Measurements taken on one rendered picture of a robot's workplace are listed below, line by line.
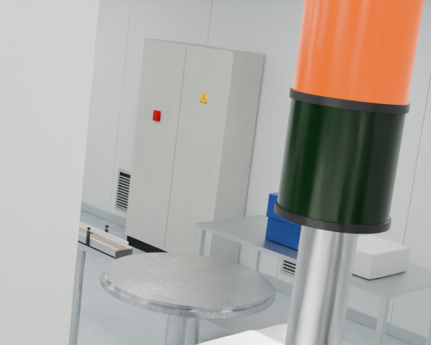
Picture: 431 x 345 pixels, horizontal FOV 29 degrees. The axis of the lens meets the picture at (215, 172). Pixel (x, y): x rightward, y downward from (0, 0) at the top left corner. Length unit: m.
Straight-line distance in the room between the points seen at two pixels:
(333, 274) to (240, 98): 6.94
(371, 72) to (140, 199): 7.76
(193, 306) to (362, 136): 3.69
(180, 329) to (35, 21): 2.78
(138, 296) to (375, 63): 3.77
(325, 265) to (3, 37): 1.57
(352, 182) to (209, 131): 7.01
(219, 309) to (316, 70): 3.73
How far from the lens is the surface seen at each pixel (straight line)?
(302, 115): 0.34
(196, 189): 7.48
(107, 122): 9.12
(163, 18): 8.47
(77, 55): 1.99
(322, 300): 0.36
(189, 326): 4.44
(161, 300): 4.05
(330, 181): 0.34
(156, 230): 7.93
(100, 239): 4.98
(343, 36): 0.33
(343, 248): 0.36
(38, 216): 2.01
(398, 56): 0.34
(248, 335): 0.49
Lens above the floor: 2.28
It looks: 10 degrees down
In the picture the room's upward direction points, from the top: 7 degrees clockwise
